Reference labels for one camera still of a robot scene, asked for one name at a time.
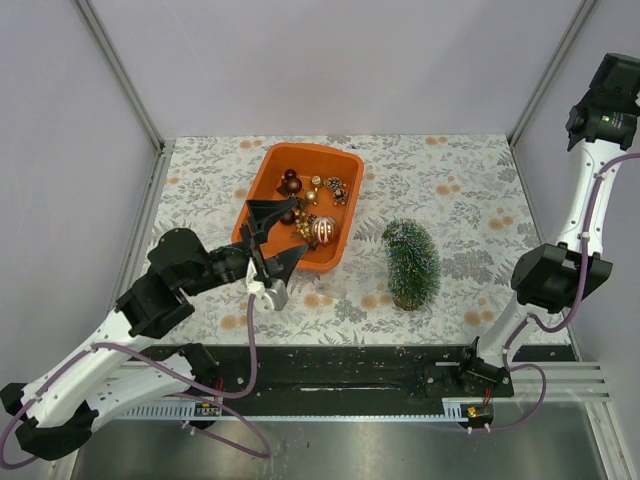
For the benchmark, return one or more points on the small green christmas tree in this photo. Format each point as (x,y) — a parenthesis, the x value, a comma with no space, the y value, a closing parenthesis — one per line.
(413,261)

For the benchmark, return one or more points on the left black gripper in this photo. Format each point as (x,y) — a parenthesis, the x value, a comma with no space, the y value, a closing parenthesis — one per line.
(278,266)

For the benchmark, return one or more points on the small gold bauble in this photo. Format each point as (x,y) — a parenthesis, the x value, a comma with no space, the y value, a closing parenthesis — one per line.
(311,197)

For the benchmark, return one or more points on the orange plastic bin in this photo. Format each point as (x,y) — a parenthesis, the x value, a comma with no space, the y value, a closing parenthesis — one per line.
(313,165)

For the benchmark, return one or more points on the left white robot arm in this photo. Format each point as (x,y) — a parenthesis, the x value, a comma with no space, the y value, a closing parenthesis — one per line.
(108,374)

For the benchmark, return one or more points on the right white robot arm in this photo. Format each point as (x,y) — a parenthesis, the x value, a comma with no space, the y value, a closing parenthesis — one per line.
(550,281)

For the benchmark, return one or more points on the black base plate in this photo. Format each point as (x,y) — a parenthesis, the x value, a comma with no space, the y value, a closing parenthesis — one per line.
(367,381)

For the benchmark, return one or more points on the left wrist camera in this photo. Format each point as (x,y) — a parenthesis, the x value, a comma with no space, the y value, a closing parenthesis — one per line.
(268,299)

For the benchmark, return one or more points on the dark brown bauble lower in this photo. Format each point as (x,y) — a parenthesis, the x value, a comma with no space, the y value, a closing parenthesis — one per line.
(288,218)

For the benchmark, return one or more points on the floral table mat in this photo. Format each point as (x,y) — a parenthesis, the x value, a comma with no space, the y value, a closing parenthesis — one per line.
(464,189)

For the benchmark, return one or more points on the large striped gold bauble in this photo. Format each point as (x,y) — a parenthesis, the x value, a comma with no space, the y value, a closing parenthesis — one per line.
(324,229)

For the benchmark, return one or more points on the gold pine cone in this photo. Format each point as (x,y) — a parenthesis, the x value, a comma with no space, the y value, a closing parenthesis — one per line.
(337,189)

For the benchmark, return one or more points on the clear plastic light piece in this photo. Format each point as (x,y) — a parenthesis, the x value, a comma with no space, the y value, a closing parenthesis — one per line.
(330,290)

